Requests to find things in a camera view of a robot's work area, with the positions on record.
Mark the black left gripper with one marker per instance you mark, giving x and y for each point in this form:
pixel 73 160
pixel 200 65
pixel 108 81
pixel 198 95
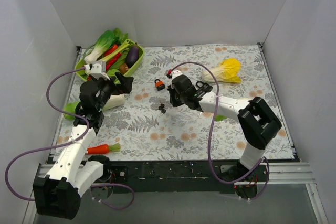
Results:
pixel 115 84

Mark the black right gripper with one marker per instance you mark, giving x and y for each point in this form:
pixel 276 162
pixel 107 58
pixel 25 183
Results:
pixel 172 96

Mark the orange black padlock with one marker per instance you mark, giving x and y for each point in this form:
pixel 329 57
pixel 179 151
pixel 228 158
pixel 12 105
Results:
pixel 159 85

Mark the black headed key bunch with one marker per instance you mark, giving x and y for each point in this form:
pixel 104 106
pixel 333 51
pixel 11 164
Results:
pixel 162 108

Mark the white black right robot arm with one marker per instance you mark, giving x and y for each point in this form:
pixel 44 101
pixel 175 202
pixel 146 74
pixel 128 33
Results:
pixel 257 120

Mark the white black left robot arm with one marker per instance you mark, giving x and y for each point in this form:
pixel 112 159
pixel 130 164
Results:
pixel 59 192

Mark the red chili pepper toy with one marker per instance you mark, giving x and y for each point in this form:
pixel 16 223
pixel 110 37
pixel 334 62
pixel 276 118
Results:
pixel 113 60

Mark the green napa cabbage toy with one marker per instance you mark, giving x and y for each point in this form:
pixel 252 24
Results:
pixel 114 101

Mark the brown kiwi toy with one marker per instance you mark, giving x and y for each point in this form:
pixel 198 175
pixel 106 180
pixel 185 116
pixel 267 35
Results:
pixel 123 68

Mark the white radish toy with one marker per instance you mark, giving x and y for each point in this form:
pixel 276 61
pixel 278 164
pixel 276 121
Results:
pixel 219 118

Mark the purple eggplant toy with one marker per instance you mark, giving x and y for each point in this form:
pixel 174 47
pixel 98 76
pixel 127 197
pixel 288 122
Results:
pixel 132 55

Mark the floral patterned table mat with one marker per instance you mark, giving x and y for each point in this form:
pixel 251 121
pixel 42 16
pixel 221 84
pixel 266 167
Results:
pixel 145 134

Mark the yellow napa cabbage toy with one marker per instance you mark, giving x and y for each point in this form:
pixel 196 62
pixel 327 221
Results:
pixel 227 71

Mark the green bok choy toy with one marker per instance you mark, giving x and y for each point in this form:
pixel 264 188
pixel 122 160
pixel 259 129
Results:
pixel 104 42

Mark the orange carrot toy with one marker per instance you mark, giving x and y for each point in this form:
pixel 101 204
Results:
pixel 103 149

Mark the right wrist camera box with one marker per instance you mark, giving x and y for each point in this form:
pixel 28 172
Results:
pixel 173 74

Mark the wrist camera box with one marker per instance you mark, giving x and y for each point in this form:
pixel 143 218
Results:
pixel 97 70
pixel 173 74

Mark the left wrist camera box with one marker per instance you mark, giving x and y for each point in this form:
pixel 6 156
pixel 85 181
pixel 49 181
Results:
pixel 97 70

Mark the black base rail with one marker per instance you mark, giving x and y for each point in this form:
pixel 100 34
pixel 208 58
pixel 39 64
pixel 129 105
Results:
pixel 182 176

